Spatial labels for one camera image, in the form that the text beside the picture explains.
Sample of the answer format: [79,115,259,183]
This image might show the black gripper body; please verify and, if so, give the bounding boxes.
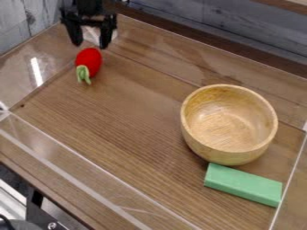
[60,0,117,30]

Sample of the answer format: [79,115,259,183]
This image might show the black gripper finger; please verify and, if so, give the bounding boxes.
[65,21,83,47]
[100,25,112,49]

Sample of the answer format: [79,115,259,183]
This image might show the red felt strawberry toy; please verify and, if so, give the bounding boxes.
[75,48,103,84]

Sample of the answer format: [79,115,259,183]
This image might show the light wooden bowl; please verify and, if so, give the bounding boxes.
[180,84,278,165]

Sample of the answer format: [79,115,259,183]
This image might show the green rectangular sponge block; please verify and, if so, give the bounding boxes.
[204,163,283,208]

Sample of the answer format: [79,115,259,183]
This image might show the clear acrylic corner bracket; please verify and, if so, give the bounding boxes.
[81,13,117,47]

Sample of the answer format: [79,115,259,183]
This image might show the clear acrylic front wall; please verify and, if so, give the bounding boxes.
[0,106,200,230]

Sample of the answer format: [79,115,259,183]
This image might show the black cable under table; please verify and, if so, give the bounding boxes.
[0,213,17,230]

